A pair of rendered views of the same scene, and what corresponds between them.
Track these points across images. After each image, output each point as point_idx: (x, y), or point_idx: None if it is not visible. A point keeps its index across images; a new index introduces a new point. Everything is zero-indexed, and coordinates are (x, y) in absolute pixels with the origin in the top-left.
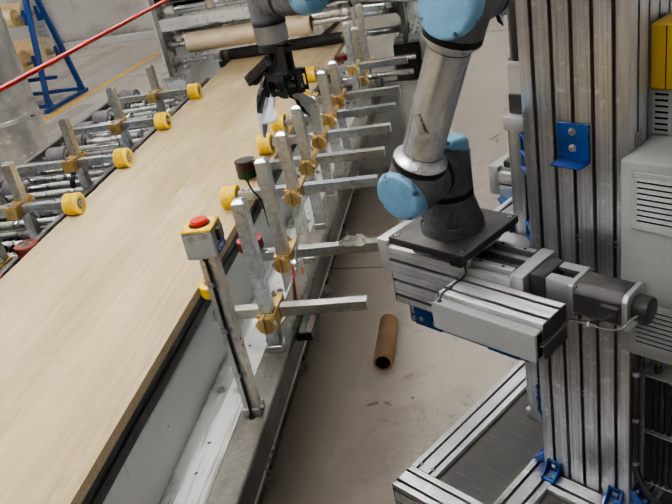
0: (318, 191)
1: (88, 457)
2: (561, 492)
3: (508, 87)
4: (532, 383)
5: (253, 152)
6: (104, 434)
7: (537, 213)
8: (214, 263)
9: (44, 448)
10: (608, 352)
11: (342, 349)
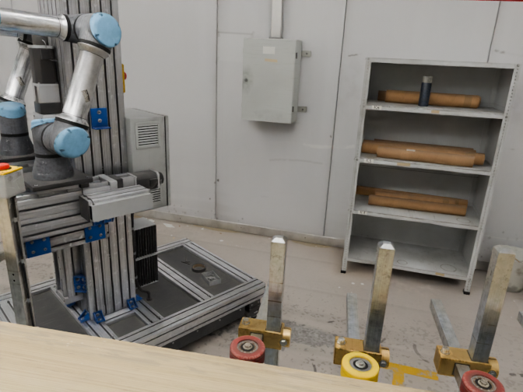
0: None
1: (93, 342)
2: (112, 320)
3: None
4: (69, 278)
5: None
6: (68, 336)
7: (80, 162)
8: (16, 200)
9: (47, 376)
10: (121, 223)
11: None
